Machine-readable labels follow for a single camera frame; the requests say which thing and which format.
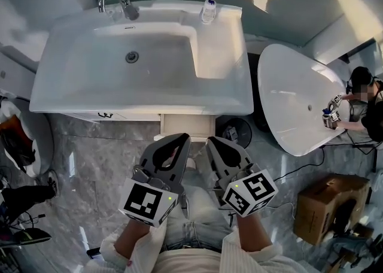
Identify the smartphone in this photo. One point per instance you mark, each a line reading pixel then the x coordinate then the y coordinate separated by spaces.
pixel 94 254

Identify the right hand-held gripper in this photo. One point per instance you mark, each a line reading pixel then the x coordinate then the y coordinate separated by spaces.
pixel 257 191

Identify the clear soap pump bottle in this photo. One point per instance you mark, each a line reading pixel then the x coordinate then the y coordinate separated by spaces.
pixel 208 11

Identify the person's left forearm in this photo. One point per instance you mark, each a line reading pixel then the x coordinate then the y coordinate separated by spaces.
pixel 134 239

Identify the black mesh wastebasket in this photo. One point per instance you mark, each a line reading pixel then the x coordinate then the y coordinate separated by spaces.
pixel 242 129

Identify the metal sink drain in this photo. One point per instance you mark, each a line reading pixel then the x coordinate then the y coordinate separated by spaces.
pixel 132 56

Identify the person's white shoe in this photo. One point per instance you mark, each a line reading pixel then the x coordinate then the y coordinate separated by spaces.
pixel 191 163

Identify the person's light blue jeans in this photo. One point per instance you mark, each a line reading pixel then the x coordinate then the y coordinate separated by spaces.
pixel 200 215

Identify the large cardboard box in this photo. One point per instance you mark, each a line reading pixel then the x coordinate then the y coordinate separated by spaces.
pixel 314 215

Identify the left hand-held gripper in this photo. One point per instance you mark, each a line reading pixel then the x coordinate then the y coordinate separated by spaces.
pixel 143 203

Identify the chrome faucet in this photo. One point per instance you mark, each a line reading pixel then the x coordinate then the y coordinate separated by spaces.
pixel 125 5

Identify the person's right forearm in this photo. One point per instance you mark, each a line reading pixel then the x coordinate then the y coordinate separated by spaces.
pixel 252 233

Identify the black backpack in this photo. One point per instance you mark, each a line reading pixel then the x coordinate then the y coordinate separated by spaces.
pixel 18 149

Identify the person's cream knit sweater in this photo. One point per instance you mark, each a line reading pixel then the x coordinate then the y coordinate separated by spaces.
pixel 191 263

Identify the white drawer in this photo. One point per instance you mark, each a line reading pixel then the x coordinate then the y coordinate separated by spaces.
pixel 188 123

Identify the white water dispenser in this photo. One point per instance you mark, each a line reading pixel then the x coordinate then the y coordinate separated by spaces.
pixel 15 74

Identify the white ceramic sink basin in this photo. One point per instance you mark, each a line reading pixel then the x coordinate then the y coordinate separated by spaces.
pixel 89 86

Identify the orange cushion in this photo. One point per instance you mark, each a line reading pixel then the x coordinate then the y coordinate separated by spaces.
pixel 10 125

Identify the white and green bathtub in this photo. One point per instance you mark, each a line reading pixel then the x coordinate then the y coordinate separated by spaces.
pixel 293 95

